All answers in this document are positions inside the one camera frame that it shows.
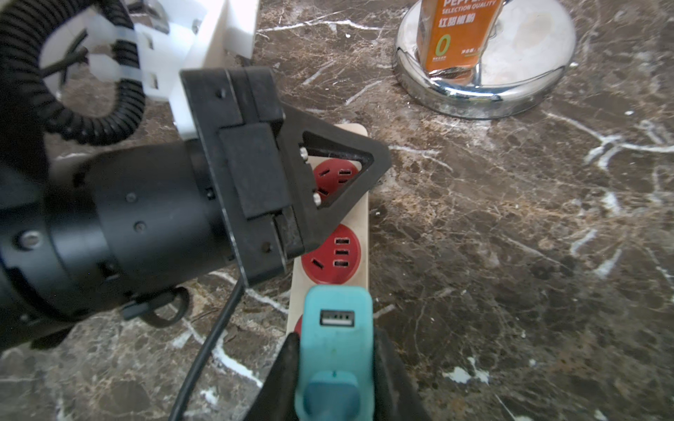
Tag chrome mug tree stand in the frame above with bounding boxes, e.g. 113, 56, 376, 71
394, 1, 576, 119

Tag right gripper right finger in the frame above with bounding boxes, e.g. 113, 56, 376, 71
374, 328, 431, 421

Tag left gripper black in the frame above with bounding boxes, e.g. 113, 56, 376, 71
180, 67, 391, 287

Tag amber bottle black cap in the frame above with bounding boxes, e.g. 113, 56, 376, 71
417, 0, 504, 75

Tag teal plug adapter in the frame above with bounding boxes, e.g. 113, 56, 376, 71
294, 285, 375, 420

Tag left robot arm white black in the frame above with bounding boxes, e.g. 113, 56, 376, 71
1, 1, 391, 349

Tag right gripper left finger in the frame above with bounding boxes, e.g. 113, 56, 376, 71
244, 333, 300, 421

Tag black power cord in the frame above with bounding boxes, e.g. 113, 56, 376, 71
167, 275, 247, 421

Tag beige power strip red sockets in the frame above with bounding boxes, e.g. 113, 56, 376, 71
286, 156, 370, 333

